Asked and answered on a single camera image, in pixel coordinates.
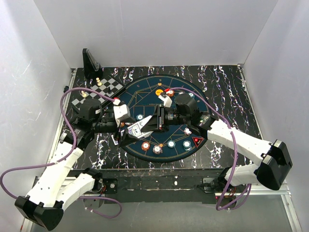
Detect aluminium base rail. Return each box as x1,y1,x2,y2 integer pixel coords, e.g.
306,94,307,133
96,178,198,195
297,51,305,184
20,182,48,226
20,177,302,232

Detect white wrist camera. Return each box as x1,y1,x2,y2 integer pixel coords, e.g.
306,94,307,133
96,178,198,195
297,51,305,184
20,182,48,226
158,95,172,108
113,104,130,127

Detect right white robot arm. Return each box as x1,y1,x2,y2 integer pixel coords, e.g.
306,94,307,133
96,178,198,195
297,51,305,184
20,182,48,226
141,94,293,192

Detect green chip stack bottom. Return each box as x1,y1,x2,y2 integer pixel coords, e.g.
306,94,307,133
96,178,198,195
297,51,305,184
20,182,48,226
167,140,175,148

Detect round blue poker mat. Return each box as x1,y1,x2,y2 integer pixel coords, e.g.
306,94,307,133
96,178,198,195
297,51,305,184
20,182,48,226
119,75,210,162

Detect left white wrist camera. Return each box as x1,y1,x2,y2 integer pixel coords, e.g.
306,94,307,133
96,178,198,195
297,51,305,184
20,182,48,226
113,104,130,127

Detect blue backed playing cards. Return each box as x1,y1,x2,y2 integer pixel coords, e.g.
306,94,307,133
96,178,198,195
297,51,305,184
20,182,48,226
138,116,152,127

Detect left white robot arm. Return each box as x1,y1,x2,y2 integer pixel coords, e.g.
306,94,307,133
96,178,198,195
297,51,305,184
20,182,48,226
14,99,134,231

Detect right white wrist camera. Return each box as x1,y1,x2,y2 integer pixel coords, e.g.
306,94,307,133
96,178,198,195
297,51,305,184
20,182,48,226
158,95,172,108

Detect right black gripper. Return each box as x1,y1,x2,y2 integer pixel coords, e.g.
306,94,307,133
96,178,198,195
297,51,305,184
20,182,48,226
140,104,189,133

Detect playing card deck box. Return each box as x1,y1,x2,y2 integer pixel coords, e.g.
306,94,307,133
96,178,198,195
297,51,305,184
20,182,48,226
126,122,149,139

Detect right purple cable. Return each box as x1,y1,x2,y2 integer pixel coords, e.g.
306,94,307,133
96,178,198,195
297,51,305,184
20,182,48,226
165,87,252,211

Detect black wall knob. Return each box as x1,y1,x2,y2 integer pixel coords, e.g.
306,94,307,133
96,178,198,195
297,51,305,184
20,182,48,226
63,86,69,93

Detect fallen playing card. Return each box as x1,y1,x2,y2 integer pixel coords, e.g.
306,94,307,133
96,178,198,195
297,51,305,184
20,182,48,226
112,134,120,145

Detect red chip stack top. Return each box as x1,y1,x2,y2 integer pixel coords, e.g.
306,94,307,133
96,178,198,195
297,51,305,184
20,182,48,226
168,90,174,97

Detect blue chip stack top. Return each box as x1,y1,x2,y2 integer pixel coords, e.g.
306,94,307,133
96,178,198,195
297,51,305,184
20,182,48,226
184,128,192,135

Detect black white chessboard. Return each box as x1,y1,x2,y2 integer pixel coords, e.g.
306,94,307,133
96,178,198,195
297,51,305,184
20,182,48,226
69,76,125,111

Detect red chip stack bottom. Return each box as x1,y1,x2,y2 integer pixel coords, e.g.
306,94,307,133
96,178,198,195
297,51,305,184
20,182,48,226
141,142,150,151

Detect red triangle big blind button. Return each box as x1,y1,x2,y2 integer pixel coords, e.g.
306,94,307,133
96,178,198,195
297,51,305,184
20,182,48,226
192,137,204,147

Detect orange dealer button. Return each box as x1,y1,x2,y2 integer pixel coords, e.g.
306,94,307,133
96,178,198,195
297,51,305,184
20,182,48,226
155,89,164,96

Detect black card holder stand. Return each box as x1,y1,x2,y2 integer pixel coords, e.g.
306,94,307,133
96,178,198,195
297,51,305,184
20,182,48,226
82,48,103,80

